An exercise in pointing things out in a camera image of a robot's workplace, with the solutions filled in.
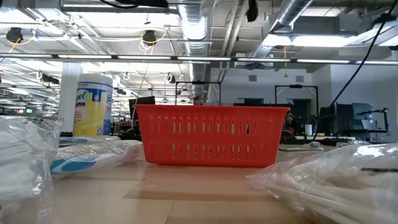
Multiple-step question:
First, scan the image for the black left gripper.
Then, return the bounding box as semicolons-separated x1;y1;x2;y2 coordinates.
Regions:
123;0;169;8

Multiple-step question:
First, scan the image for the white vanity pack bag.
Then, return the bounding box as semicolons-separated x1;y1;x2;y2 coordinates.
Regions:
0;115;63;224
245;142;398;224

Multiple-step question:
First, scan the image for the rectangular ceiling light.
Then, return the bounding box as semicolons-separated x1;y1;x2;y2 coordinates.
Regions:
262;32;363;48

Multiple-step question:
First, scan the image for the long linear light bar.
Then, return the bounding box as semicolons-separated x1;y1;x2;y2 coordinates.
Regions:
0;52;398;66

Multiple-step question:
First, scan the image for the black computer monitor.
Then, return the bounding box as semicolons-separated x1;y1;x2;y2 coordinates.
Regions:
128;95;156;125

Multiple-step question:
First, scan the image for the red plastic slotted basket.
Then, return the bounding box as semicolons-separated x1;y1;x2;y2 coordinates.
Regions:
133;104;292;169

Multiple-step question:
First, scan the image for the yellow disinfecting wipes canister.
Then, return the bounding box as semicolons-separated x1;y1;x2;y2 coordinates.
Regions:
73;73;114;137

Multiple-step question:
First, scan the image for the black monitor back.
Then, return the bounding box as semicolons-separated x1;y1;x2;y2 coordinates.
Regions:
318;103;354;134

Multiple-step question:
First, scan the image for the grey computer monitor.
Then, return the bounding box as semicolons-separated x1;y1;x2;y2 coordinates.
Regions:
351;102;374;131

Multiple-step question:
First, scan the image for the blue toothbrush in clear wrap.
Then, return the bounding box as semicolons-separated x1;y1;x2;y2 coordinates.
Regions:
50;139;146;179

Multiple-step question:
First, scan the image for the black ceiling cord reel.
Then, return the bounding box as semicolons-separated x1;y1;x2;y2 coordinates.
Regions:
5;26;25;44
141;29;158;46

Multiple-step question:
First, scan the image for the silver ventilation duct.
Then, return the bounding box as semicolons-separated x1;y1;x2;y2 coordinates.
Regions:
177;0;216;105
245;0;314;68

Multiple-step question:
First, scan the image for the black robot station frame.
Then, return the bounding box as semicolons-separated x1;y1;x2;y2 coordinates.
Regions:
174;80;223;106
274;83;320;125

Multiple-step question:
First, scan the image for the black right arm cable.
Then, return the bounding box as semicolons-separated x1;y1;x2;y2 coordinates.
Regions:
312;0;398;139

